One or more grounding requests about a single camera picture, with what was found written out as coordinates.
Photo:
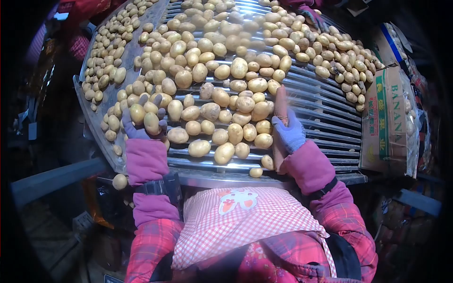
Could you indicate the person's left hand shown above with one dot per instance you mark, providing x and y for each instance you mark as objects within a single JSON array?
[{"x": 136, "y": 133}]

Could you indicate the person's right hand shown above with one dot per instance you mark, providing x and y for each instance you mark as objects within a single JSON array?
[{"x": 291, "y": 134}]

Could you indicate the person's left fingers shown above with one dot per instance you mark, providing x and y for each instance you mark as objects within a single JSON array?
[{"x": 162, "y": 123}]

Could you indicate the person's left thumb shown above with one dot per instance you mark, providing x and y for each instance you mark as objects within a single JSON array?
[{"x": 126, "y": 118}]

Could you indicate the person's right thumb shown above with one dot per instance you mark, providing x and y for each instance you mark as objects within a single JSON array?
[{"x": 277, "y": 123}]

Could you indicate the person's right fingers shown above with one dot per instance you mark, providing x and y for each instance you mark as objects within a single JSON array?
[{"x": 292, "y": 118}]

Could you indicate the single oval potato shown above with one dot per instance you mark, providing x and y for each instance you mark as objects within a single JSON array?
[
  {"x": 151, "y": 123},
  {"x": 137, "y": 113}
]

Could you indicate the brown wooden board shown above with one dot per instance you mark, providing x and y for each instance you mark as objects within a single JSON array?
[{"x": 281, "y": 101}]

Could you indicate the metal roller sorting table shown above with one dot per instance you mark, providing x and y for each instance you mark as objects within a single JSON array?
[{"x": 318, "y": 116}]

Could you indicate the pile of small yellow potatoes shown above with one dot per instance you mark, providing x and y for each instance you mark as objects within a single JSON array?
[{"x": 106, "y": 60}]

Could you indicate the single round potato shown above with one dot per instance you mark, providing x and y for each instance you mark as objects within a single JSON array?
[{"x": 119, "y": 181}]

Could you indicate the black wrist band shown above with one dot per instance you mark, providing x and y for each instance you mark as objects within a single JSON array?
[
  {"x": 170, "y": 186},
  {"x": 324, "y": 191}
]

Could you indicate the orange plastic bag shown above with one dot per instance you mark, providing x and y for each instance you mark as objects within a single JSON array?
[{"x": 95, "y": 203}]

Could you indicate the brown cardboard fruit box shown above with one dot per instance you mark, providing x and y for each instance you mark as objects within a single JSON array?
[{"x": 385, "y": 120}]

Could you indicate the person's body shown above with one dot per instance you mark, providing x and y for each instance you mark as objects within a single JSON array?
[{"x": 230, "y": 230}]

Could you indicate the white box with blue stripe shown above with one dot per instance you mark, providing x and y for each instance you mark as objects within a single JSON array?
[{"x": 391, "y": 44}]

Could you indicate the grey metal rail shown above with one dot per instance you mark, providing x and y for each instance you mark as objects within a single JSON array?
[
  {"x": 56, "y": 177},
  {"x": 419, "y": 202}
]

